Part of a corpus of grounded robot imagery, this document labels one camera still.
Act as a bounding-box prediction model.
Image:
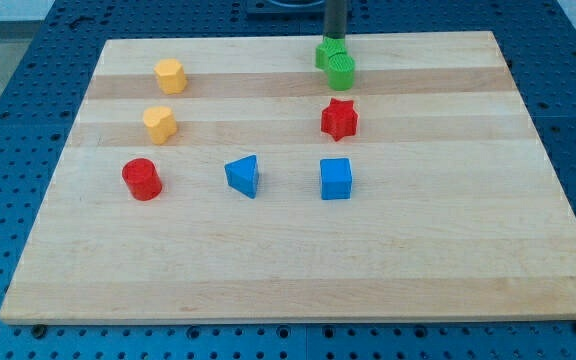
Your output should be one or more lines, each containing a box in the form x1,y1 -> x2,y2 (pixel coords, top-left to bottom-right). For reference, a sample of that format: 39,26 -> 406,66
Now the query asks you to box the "green star block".
315,37 -> 347,70

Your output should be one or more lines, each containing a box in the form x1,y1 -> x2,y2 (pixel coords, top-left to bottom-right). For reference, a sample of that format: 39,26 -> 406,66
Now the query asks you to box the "yellow hexagon block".
154,58 -> 187,94

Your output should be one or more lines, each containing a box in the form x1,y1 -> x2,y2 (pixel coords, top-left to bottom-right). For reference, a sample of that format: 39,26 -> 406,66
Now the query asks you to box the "yellow heart block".
143,106 -> 178,145

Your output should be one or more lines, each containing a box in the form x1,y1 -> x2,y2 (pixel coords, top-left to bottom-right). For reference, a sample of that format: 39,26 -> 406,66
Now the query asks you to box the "blue cube block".
320,158 -> 353,200

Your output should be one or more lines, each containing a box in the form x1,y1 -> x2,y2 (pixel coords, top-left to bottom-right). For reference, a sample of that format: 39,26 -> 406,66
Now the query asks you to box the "wooden board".
0,31 -> 576,325

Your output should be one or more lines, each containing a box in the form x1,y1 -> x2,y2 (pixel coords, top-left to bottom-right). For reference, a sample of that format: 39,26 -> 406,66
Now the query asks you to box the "blue triangle block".
224,155 -> 259,199

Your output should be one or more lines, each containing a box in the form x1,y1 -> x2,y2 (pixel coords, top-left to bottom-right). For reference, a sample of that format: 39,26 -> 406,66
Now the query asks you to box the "green cylinder block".
325,53 -> 355,91

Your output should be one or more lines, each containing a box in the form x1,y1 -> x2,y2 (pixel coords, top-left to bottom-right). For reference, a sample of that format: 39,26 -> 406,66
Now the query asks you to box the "red star block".
320,98 -> 359,141

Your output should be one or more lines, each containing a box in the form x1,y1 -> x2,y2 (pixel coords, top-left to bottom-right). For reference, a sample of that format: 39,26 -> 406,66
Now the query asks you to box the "red cylinder block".
121,158 -> 163,201

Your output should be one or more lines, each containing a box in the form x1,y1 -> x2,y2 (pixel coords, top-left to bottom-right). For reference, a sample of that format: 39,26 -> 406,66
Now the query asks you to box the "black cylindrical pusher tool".
323,0 -> 347,39

